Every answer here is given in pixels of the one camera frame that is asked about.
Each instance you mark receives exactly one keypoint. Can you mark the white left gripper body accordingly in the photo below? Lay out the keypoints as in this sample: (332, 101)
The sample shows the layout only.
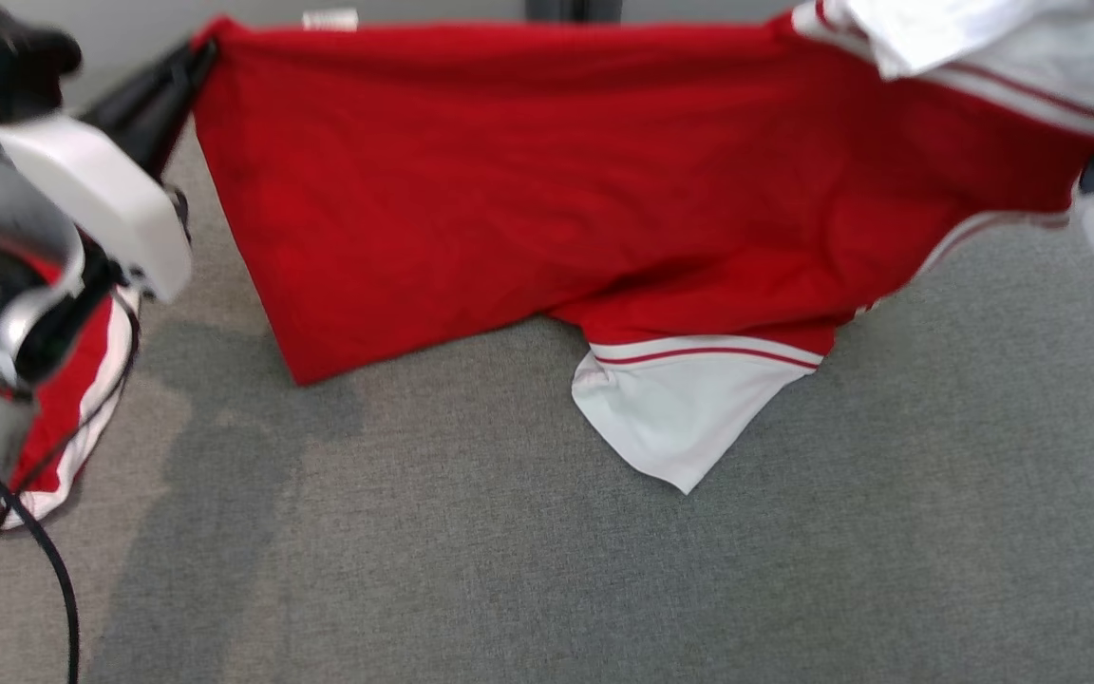
(110, 204)

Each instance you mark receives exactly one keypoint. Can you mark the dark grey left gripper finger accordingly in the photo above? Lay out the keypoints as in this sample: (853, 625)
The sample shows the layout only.
(162, 104)

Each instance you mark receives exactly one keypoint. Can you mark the red shorts with white stripe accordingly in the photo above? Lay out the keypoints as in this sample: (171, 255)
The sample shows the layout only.
(63, 408)

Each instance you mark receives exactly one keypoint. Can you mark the red shirt with white sleeves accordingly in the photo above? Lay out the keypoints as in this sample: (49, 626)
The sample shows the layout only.
(556, 190)

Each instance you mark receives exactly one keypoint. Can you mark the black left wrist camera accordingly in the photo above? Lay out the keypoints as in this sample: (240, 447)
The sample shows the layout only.
(10, 52)

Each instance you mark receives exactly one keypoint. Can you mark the grey metal partition post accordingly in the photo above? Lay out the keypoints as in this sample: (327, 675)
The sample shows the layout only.
(574, 9)

